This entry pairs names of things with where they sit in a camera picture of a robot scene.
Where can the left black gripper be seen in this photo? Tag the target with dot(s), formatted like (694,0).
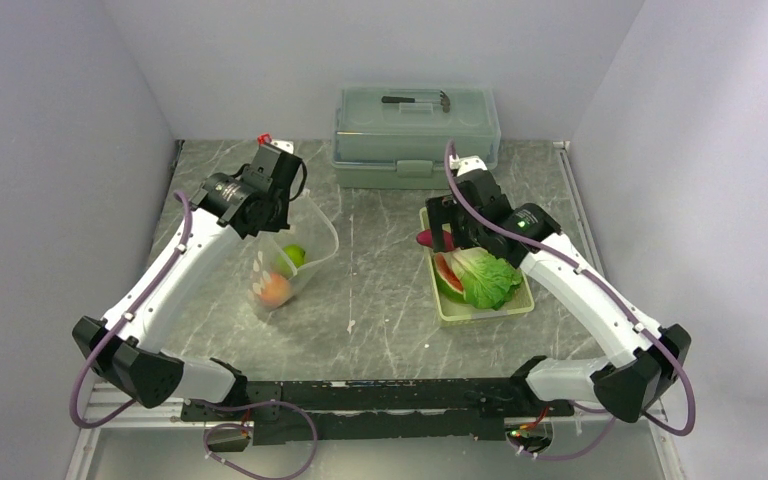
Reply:
(282,220)

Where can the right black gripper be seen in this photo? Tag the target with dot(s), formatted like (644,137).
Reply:
(441,211)

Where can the clear dotted zip bag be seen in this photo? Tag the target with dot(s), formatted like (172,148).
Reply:
(310,228)

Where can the green apple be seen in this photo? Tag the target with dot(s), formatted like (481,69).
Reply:
(292,258)

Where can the orange peach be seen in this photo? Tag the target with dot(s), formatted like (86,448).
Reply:
(272,290)

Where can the green cabbage leaf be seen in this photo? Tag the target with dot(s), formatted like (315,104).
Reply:
(489,282)

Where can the watermelon slice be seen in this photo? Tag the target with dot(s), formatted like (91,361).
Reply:
(448,284)

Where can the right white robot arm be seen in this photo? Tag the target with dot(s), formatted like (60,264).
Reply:
(641,359)

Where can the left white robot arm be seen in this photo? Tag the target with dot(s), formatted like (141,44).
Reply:
(126,346)

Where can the green plastic toolbox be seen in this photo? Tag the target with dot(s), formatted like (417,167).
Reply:
(395,138)

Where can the pale green perforated basket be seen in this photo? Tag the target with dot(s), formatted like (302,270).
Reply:
(450,313)

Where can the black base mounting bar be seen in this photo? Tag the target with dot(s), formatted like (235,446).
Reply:
(285,411)

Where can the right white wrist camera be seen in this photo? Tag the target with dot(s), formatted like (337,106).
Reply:
(464,165)

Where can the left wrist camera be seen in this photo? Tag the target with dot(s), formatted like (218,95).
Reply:
(284,145)

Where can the aluminium rail frame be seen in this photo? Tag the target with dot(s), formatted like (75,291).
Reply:
(129,441)

